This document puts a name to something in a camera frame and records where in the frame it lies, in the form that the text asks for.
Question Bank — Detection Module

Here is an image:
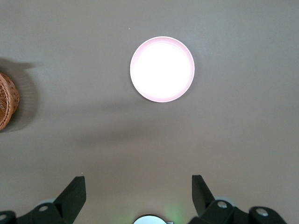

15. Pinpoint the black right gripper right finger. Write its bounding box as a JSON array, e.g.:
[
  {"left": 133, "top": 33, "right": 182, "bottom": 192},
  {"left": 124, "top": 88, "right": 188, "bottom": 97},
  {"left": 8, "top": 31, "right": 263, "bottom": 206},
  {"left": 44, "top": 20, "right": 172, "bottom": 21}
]
[{"left": 192, "top": 174, "right": 215, "bottom": 217}]

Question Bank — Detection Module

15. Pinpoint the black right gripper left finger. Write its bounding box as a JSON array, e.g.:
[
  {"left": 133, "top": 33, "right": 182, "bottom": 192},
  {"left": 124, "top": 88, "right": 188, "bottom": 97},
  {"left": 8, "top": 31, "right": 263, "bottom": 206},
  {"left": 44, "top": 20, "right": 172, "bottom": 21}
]
[{"left": 54, "top": 176, "right": 86, "bottom": 222}]

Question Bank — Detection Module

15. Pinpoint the brown wicker basket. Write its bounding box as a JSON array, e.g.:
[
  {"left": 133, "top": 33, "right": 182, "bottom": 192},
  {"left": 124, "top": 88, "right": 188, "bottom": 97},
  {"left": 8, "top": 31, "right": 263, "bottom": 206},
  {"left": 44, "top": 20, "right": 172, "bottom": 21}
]
[{"left": 0, "top": 71, "right": 20, "bottom": 131}]

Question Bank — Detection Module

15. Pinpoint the pink round plate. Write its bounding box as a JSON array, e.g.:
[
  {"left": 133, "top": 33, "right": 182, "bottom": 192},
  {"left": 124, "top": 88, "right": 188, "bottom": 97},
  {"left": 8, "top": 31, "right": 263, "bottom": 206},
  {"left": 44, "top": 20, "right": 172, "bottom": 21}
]
[{"left": 129, "top": 36, "right": 195, "bottom": 103}]

